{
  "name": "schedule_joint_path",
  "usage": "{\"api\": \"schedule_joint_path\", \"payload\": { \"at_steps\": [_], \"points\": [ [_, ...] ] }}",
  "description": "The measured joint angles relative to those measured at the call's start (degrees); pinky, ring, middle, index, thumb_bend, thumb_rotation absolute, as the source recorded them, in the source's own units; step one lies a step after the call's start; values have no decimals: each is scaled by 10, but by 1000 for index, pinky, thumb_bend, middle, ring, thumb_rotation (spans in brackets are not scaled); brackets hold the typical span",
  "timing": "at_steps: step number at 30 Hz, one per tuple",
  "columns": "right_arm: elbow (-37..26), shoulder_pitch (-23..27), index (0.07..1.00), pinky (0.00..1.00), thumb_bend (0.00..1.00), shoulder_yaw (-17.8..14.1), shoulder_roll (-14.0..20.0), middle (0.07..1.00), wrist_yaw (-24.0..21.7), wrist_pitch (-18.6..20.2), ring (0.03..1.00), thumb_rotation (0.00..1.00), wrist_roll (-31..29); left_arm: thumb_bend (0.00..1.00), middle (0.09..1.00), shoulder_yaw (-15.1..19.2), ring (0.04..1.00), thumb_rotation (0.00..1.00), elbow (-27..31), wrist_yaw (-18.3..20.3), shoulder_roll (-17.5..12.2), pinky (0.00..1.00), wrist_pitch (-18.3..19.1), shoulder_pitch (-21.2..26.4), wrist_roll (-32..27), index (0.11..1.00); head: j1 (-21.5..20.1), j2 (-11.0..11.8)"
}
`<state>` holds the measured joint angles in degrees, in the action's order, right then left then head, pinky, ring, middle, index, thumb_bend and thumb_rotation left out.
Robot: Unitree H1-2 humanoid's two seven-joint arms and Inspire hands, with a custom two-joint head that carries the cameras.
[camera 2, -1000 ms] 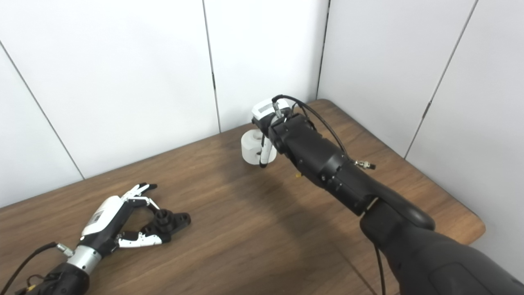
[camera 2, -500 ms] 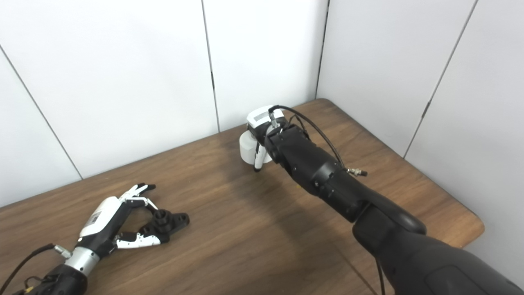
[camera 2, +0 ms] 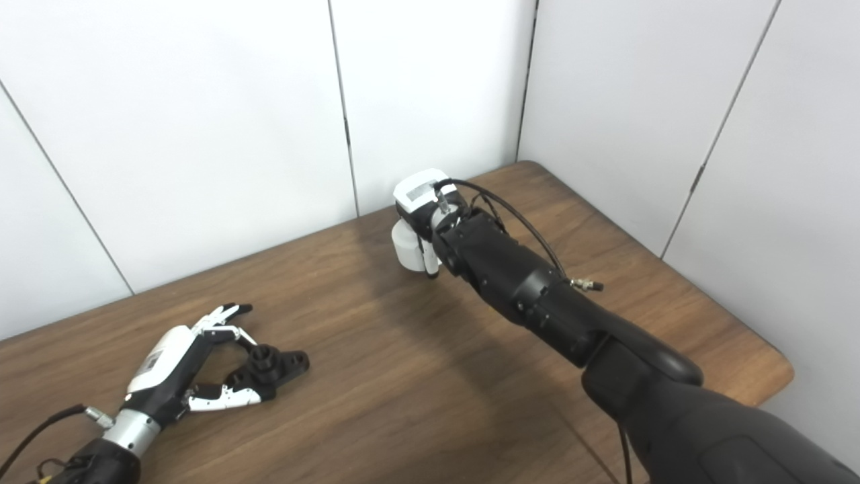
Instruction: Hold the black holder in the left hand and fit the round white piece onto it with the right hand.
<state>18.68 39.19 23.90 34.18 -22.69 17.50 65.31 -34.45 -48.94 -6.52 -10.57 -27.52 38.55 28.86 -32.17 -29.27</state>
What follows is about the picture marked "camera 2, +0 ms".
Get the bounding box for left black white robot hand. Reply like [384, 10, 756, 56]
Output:
[121, 304, 263, 428]

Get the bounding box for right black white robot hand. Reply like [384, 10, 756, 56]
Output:
[392, 169, 468, 276]

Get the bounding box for round white piece with holes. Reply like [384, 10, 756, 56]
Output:
[392, 222, 431, 273]

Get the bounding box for black flanged holder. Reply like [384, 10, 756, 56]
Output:
[225, 344, 310, 404]

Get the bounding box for thin black wrist wire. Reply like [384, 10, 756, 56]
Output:
[469, 192, 511, 233]

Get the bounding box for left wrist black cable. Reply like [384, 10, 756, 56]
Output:
[0, 405, 115, 479]

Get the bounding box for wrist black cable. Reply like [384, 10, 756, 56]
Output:
[433, 179, 603, 293]
[0, 405, 115, 479]

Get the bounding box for thin wire with yellow plug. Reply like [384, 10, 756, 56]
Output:
[30, 459, 68, 484]

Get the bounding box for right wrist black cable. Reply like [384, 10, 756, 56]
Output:
[433, 179, 603, 293]

